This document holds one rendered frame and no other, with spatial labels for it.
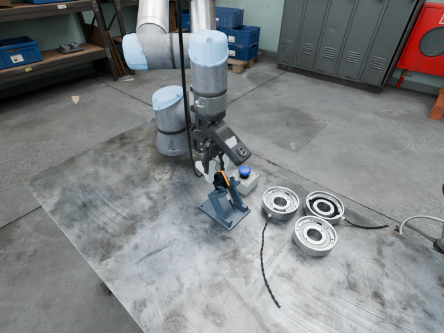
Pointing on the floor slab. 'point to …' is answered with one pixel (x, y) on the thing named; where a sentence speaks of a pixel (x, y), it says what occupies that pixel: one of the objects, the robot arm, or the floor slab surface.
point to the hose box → (425, 43)
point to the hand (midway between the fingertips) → (218, 176)
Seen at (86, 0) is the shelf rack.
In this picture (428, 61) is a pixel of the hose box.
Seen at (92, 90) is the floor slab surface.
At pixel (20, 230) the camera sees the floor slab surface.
